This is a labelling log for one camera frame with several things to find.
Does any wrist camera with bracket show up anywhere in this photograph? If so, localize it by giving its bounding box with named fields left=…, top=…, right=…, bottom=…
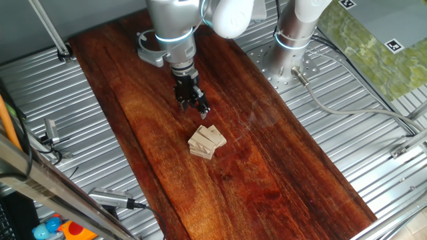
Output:
left=135, top=31, right=168, bottom=68

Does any metal frame bar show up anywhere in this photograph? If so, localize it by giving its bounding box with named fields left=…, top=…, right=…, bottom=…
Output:
left=0, top=133, right=141, bottom=240

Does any white power strip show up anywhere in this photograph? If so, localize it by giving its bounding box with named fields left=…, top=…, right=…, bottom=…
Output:
left=252, top=0, right=268, bottom=21

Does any aluminium pole with clamp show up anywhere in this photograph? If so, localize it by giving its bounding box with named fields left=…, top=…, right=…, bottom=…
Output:
left=28, top=0, right=74, bottom=64

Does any blue plastic toy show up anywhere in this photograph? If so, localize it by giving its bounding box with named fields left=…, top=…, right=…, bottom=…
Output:
left=32, top=215, right=63, bottom=240

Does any black keyboard device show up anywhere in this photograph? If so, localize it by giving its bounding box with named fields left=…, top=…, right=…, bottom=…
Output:
left=0, top=191, right=41, bottom=240

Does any brown wooden board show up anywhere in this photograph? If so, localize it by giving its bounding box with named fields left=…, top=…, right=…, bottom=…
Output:
left=68, top=0, right=378, bottom=240

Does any grey base cable with connector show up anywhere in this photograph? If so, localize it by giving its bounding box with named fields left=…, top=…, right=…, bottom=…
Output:
left=290, top=65, right=426, bottom=133

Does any black camera cable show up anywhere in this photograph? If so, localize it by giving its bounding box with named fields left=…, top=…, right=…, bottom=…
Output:
left=128, top=199, right=167, bottom=240

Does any aluminium corner bracket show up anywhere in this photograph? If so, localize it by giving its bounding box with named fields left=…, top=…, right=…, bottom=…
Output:
left=390, top=128, right=427, bottom=159

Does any orange pole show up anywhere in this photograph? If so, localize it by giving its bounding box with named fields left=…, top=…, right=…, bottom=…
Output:
left=0, top=95, right=21, bottom=151

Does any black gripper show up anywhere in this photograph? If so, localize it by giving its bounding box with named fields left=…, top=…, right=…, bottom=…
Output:
left=171, top=68, right=211, bottom=121

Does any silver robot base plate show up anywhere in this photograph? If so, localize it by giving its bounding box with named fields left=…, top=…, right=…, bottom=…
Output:
left=248, top=39, right=321, bottom=94

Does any orange emergency stop box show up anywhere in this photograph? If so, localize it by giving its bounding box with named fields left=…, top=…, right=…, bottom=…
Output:
left=58, top=219, right=98, bottom=240

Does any grey calibration board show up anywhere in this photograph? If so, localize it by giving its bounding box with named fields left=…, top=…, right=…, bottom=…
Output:
left=338, top=0, right=427, bottom=54

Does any aluminium frame rail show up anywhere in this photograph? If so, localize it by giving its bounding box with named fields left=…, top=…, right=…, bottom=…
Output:
left=350, top=191, right=427, bottom=240

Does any small grey camera on mount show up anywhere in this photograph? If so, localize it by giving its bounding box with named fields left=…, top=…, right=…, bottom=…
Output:
left=39, top=118, right=73, bottom=159

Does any wooden Jenga block tower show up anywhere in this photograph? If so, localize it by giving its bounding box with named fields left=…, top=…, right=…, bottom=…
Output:
left=187, top=124, right=228, bottom=160

